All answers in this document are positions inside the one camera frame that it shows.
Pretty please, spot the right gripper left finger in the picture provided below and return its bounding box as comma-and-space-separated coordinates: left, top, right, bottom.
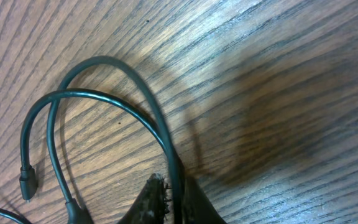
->
118, 173, 170, 224

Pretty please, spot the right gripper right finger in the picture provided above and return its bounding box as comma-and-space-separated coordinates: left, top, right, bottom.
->
182, 176, 226, 224

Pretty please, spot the black usb cable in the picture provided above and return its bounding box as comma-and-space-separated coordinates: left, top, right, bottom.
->
0, 55, 186, 224

